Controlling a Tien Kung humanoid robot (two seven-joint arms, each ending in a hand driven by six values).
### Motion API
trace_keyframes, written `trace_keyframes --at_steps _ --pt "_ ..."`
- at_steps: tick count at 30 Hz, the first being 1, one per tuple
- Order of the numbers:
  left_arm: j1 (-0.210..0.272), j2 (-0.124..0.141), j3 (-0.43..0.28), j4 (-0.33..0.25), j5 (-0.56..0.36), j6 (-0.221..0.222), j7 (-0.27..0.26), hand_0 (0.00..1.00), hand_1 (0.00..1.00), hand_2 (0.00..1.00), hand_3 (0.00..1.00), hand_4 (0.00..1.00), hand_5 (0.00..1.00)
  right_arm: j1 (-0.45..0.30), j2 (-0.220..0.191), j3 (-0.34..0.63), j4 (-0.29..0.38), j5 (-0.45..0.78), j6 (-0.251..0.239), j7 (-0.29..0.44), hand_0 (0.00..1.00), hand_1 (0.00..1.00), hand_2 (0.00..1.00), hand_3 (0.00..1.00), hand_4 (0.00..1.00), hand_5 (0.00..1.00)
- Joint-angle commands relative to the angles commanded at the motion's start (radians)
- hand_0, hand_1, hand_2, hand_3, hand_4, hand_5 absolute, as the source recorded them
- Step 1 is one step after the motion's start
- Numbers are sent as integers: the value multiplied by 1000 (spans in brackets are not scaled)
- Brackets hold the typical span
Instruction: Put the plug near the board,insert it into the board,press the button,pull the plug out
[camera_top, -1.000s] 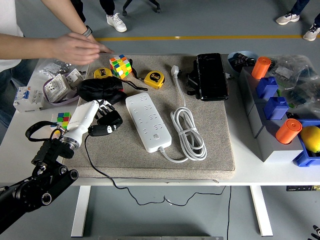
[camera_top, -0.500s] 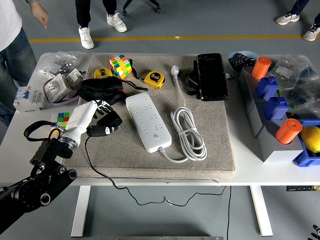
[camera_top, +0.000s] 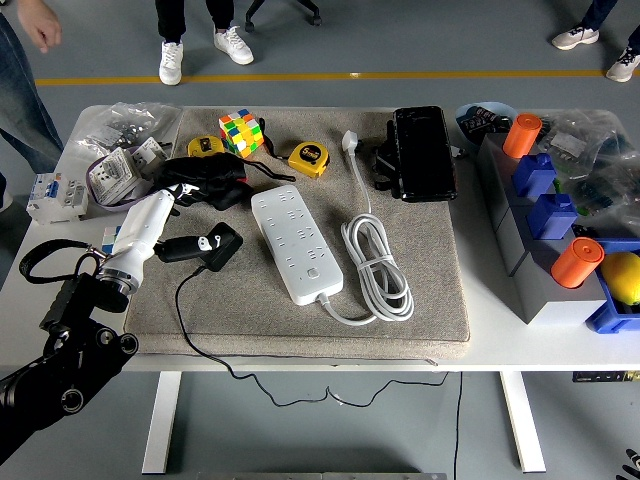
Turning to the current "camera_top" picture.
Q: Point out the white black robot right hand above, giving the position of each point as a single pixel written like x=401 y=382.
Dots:
x=634 y=461

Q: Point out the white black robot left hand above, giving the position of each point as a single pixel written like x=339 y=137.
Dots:
x=140 y=225

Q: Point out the person's left hand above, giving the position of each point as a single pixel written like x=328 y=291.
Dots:
x=40 y=22

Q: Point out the black plug adapter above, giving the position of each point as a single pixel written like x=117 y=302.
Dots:
x=225 y=247

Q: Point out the white power strip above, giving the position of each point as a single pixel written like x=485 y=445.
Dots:
x=295 y=240

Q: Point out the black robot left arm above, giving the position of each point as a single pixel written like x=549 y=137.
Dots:
x=70 y=360

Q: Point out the small multicolour puzzle cube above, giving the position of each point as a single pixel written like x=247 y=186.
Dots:
x=110 y=240

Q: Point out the large white socket panel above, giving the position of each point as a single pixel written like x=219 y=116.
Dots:
x=112 y=175

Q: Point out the small white socket panel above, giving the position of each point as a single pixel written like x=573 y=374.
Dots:
x=145 y=155

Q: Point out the person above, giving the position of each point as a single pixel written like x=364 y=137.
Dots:
x=25 y=100
x=170 y=60
x=575 y=37

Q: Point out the black cloth pouch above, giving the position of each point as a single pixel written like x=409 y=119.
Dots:
x=210 y=175

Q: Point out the white circuit breaker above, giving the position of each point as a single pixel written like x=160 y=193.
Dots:
x=55 y=197

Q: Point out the black table control panel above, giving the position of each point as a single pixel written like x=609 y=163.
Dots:
x=600 y=377

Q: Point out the clear bag of metal parts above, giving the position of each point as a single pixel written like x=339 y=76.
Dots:
x=125 y=127

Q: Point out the yellow tape measure black face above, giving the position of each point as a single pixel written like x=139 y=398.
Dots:
x=205 y=146

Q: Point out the white table leg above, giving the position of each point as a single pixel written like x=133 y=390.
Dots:
x=522 y=425
x=162 y=425

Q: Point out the large multicolour puzzle cube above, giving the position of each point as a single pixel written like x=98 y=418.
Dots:
x=240 y=132

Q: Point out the grey-brown mat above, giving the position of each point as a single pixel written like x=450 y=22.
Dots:
x=250 y=320

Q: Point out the blue plastic bin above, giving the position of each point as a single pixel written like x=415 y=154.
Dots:
x=605 y=317

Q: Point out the yellow tape measure red label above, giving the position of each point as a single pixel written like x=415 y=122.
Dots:
x=307 y=157

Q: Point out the grey block holder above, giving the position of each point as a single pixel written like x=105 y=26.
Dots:
x=545 y=300

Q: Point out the yellow lemon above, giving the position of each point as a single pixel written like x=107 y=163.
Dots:
x=622 y=277

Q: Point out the orange cylinder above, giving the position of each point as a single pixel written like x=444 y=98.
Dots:
x=577 y=262
x=522 y=135

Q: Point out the black device holder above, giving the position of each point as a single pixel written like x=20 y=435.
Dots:
x=385 y=165

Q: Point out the blue plastic block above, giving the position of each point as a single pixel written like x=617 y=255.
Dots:
x=552 y=217
x=534 y=175

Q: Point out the green plastic piece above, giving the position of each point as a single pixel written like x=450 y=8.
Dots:
x=582 y=207
x=557 y=186

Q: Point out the black office chair base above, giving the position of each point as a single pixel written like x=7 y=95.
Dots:
x=316 y=20

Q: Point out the clear plastic parts bag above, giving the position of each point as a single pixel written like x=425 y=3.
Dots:
x=575 y=140
x=610 y=190

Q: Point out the glossy black flat device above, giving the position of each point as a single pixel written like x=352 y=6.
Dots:
x=425 y=155

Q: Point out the light blue bowl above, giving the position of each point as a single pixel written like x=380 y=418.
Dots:
x=464 y=135

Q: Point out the black packets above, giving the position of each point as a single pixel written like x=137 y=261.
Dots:
x=480 y=122

